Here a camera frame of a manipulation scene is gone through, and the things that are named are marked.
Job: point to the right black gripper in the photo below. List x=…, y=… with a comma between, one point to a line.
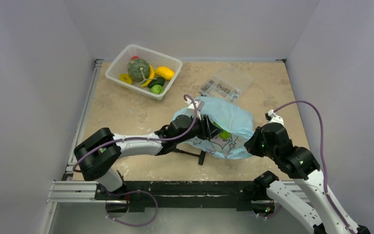
x=252, y=147

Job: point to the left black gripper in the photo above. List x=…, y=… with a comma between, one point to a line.
x=208, y=130

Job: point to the light blue plastic bag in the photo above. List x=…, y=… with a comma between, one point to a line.
x=235, y=120

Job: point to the green fake fruit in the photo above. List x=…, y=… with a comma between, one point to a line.
x=157, y=89

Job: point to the dark green fake avocado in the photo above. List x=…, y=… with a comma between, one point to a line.
x=157, y=81

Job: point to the yellow fake banana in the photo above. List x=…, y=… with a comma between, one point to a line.
x=150, y=78

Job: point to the dark green fake melon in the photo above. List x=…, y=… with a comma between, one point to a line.
x=139, y=71

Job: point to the yellow round fake fruit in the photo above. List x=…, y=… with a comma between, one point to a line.
x=126, y=78

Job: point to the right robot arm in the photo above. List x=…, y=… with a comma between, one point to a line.
x=323, y=214

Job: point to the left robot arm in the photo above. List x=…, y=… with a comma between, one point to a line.
x=97, y=154

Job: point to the bright green fake lime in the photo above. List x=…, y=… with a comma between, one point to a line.
x=223, y=134

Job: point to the clear plastic screw organizer box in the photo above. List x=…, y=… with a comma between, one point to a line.
x=227, y=83

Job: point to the white perforated plastic basket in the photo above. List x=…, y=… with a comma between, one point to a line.
x=156, y=59

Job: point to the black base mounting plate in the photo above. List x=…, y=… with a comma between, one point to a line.
x=238, y=195

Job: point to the black T-handle tool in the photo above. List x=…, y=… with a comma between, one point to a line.
x=201, y=156

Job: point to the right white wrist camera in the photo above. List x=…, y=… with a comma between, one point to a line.
x=272, y=117

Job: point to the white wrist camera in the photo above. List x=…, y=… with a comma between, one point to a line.
x=272, y=117
x=193, y=109

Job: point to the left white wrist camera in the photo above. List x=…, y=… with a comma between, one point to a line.
x=193, y=109

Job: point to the aluminium frame rail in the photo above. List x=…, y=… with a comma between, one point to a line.
x=67, y=190

